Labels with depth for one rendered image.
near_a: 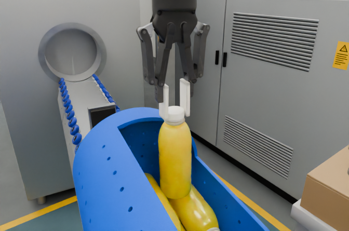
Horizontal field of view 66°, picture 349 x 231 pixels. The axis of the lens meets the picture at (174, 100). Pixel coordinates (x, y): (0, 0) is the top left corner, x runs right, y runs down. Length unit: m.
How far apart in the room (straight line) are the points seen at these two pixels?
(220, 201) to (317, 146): 1.38
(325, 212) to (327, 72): 1.16
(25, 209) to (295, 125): 2.00
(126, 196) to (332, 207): 0.46
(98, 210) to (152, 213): 0.11
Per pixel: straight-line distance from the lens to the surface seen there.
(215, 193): 0.62
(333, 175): 0.72
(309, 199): 0.73
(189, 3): 0.45
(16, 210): 2.38
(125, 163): 0.45
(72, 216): 2.17
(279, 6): 1.90
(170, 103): 1.26
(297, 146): 2.00
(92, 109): 1.01
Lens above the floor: 1.48
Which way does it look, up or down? 23 degrees down
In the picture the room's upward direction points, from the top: straight up
